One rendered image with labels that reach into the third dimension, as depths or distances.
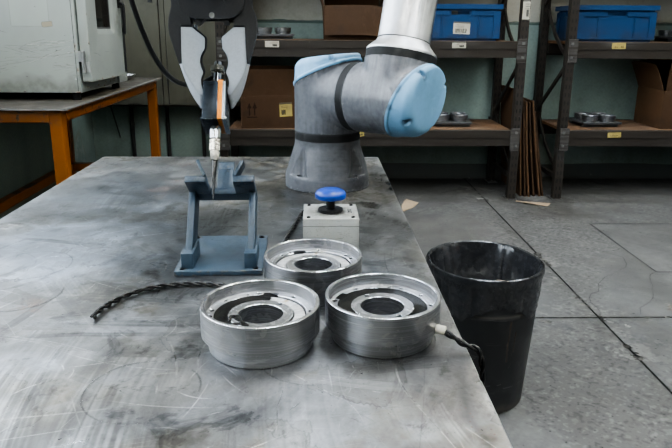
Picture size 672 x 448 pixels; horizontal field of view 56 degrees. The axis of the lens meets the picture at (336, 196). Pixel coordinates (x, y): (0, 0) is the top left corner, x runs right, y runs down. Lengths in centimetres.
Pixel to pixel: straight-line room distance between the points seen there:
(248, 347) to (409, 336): 13
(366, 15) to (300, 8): 69
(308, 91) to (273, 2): 352
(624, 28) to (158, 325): 409
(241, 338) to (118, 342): 13
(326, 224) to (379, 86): 29
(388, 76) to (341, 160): 18
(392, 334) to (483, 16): 373
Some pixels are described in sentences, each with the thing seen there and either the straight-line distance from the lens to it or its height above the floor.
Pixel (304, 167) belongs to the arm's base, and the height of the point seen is 84.
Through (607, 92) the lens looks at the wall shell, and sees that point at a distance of 504.
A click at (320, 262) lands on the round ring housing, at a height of 82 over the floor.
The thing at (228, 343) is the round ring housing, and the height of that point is 83.
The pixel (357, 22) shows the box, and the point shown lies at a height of 111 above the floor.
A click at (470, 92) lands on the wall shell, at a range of 472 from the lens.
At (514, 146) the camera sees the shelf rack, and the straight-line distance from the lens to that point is 422.
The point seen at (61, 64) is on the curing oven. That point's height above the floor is 92.
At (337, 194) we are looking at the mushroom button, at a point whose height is 87.
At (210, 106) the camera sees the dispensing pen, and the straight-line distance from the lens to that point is 72.
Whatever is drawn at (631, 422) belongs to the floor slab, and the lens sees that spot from 209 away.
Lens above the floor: 108
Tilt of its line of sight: 15 degrees down
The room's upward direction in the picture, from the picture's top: straight up
